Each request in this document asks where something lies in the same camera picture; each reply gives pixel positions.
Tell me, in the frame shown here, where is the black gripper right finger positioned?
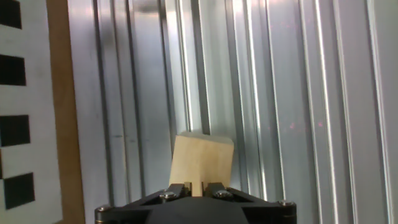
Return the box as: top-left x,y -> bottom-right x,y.
203,182 -> 234,200

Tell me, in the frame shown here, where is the wooden cube block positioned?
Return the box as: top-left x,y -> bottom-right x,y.
168,131 -> 235,198

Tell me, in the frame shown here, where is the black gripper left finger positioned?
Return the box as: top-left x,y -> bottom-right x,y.
159,182 -> 192,200

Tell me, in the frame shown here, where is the checkerboard calibration paper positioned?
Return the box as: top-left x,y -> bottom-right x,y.
0,0 -> 63,224

